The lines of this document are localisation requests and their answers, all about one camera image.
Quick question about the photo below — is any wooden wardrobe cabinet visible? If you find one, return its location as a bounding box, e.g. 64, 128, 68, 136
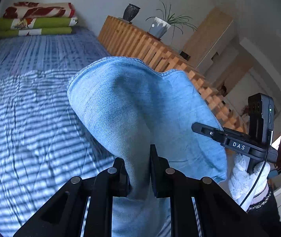
182, 8, 235, 74

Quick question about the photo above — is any dark ceramic vase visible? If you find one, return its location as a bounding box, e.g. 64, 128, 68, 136
123, 4, 140, 22

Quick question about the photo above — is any light blue denim garment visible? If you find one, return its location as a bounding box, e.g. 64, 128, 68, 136
67, 57, 227, 236

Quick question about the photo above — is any blue striped bed sheet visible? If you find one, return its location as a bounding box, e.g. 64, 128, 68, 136
0, 27, 203, 237

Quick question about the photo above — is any white pot spider plant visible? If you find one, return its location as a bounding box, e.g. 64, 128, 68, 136
145, 1, 197, 39

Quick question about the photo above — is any green red folded blanket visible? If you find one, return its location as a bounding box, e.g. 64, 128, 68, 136
0, 2, 78, 39

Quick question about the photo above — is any black camera box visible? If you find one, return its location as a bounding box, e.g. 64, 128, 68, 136
248, 93, 274, 146

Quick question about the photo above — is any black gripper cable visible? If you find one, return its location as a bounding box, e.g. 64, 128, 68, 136
239, 130, 274, 207

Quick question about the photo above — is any wooden slatted bed rail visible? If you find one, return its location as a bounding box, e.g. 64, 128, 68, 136
98, 16, 247, 133

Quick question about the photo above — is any white gloved right hand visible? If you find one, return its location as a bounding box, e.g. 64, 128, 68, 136
228, 153, 271, 211

